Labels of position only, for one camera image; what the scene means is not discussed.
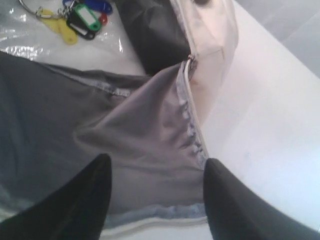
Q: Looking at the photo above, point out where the clear plastic packaging sheet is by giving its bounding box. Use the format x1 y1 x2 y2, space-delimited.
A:
0 0 145 75

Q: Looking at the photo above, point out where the colourful key tag bunch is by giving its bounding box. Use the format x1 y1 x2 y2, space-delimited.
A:
19 0 113 45

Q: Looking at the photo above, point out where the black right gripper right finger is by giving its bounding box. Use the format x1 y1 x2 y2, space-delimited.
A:
203 158 320 240

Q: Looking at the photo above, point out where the beige fabric duffel bag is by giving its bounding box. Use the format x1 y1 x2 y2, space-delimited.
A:
0 0 239 240

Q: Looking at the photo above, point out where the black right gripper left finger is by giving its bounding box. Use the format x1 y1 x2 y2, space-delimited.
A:
0 153 112 240

